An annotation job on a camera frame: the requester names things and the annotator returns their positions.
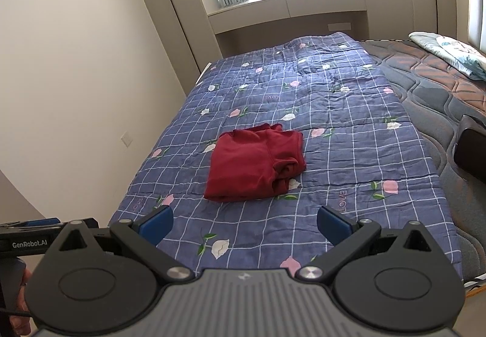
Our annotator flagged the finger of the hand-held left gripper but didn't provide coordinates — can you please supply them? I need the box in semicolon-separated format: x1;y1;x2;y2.
0;218;98;235

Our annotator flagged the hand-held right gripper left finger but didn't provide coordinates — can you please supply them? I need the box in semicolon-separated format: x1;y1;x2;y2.
47;205;195;283

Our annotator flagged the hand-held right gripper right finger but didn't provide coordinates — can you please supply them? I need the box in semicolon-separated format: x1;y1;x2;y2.
295;205;436;281

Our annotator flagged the red long-sleeved shirt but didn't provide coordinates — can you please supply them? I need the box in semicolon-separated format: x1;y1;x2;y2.
204;124;307;203

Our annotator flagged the person's left hand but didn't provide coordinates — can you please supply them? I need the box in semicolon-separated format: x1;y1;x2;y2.
8;268;35;337

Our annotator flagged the blue checked floral quilt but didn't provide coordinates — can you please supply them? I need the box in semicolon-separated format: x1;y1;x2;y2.
107;31;464;282

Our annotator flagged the grey quilted mattress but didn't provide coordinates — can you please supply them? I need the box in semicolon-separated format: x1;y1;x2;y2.
359;39;486;284

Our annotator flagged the folded light floral blanket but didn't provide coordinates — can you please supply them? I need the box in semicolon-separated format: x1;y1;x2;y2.
409;31;486;81

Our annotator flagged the beige window shelf unit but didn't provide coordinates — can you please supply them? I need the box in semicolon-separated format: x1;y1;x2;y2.
207;0;412;42

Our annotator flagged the padded wooden headboard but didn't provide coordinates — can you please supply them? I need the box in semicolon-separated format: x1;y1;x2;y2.
457;0;486;55

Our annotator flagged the black cable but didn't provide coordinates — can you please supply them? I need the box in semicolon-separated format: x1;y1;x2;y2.
0;307;30;319

